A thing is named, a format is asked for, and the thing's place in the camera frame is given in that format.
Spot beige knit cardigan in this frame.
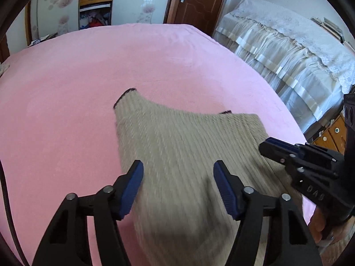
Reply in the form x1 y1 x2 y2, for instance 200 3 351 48
113 88 317 266

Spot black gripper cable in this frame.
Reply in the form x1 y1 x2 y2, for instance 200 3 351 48
0 158 29 266

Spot floral sliding-door wardrobe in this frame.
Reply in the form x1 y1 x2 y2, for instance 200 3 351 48
25 0 178 43

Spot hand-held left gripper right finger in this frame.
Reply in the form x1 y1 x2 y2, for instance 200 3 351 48
213 160 323 266

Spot brown wooden door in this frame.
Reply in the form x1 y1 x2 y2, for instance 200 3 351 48
175 0 232 36

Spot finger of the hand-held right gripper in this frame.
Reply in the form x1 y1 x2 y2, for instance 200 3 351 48
266 137 304 154
259 141 306 175

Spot dark flat items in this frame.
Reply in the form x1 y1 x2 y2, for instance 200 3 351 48
29 33 57 46

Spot wooden headboard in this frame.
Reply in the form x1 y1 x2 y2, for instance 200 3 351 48
0 39 10 62

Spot wooden drawer cabinet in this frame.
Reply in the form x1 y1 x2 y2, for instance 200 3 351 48
305 113 349 156

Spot pink bed blanket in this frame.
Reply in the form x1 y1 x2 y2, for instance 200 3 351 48
0 23 317 266

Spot pile of colourful clothes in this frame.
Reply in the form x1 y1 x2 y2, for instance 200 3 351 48
79 8 111 30

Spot stack of books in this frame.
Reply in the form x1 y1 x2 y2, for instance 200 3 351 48
311 17 346 44

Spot person's right hand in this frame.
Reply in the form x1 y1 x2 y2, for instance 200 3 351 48
308 208 335 246

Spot white lace-covered furniture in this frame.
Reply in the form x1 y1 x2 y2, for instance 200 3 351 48
212 0 355 136

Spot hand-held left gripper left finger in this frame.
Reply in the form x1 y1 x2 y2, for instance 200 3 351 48
32 160 145 266

